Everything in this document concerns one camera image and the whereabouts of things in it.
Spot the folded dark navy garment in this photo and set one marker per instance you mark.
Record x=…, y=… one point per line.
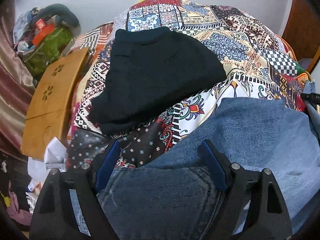
x=150, y=71

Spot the brown wooden wardrobe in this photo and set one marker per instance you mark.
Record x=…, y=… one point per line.
x=302, y=33

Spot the white cloth pile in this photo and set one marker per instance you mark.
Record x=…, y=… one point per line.
x=55, y=156

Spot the pink striped curtain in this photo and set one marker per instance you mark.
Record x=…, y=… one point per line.
x=16, y=88

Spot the colourful patchwork bedspread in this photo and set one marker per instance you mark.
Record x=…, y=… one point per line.
x=258, y=64

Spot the grey neck pillow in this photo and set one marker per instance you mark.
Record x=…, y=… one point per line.
x=62, y=15

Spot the bamboo lap desk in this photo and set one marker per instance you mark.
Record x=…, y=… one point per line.
x=49, y=111

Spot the orange striped blanket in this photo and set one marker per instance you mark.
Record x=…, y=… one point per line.
x=94, y=40

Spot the green patterned storage box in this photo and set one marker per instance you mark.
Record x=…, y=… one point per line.
x=38, y=58

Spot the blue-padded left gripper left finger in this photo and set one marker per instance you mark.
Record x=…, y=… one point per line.
x=54, y=217

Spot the orange red box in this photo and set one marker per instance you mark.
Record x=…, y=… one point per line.
x=42, y=34

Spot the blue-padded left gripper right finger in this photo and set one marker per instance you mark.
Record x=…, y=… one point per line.
x=267, y=217

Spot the blue denim jeans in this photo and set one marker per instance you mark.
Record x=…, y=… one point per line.
x=173, y=196

